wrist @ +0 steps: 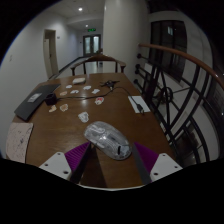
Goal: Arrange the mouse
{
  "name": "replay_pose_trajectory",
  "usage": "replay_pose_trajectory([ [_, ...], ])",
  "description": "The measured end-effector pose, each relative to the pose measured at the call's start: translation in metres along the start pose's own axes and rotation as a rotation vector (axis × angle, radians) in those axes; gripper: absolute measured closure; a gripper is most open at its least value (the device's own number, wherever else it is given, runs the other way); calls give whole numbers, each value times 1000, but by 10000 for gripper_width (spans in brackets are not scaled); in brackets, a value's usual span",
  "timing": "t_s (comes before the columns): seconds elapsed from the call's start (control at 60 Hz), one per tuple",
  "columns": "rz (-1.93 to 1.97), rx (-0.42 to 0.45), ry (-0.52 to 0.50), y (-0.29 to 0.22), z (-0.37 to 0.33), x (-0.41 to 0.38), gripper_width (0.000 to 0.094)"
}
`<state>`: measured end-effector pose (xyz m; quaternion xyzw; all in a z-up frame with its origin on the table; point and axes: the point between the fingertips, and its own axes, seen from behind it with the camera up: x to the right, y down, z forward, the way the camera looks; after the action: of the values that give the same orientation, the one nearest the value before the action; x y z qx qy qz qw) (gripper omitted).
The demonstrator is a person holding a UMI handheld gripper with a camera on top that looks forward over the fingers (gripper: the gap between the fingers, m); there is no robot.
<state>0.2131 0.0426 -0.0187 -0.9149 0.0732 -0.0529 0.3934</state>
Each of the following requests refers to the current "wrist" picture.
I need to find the black adapter clump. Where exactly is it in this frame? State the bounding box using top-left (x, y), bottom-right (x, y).
top-left (100, 79), bottom-right (120, 90)

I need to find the black railing with wooden handrail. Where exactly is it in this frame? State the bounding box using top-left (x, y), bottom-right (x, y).
top-left (133, 42), bottom-right (224, 168)

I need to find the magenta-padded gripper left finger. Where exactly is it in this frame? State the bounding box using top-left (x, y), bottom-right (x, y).
top-left (38, 141), bottom-right (94, 185)

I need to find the white grey sticker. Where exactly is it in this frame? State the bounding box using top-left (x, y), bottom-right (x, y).
top-left (77, 111), bottom-right (90, 123)

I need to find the black cable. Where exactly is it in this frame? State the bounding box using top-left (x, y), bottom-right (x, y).
top-left (54, 85), bottom-right (146, 115)

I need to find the black closed laptop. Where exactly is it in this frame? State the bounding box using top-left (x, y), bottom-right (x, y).
top-left (13, 83), bottom-right (62, 122)

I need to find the red and white sticker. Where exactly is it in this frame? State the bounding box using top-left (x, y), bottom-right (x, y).
top-left (94, 96), bottom-right (105, 106)

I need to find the small white box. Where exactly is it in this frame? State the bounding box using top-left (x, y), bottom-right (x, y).
top-left (72, 77), bottom-right (87, 85)

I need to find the wooden armchair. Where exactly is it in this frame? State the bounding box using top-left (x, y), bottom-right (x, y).
top-left (70, 53), bottom-right (127, 76)

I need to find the white notepad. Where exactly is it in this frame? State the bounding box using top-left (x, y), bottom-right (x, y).
top-left (127, 95), bottom-right (151, 115)

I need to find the white marble-print mouse pad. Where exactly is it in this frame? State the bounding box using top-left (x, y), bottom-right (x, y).
top-left (5, 121), bottom-right (35, 164)

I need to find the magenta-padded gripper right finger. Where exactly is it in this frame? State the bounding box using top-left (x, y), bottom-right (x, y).
top-left (131, 141), bottom-right (184, 186)

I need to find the dark framed window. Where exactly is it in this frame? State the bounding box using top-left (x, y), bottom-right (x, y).
top-left (148, 20), bottom-right (188, 83)

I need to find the glazed double door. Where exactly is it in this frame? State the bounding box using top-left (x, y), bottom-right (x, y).
top-left (82, 33), bottom-right (102, 57)

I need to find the beige side door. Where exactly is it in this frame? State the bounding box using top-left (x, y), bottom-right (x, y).
top-left (42, 28), bottom-right (58, 80)

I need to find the small black box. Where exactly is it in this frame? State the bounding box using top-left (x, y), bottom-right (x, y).
top-left (44, 92), bottom-right (58, 106)

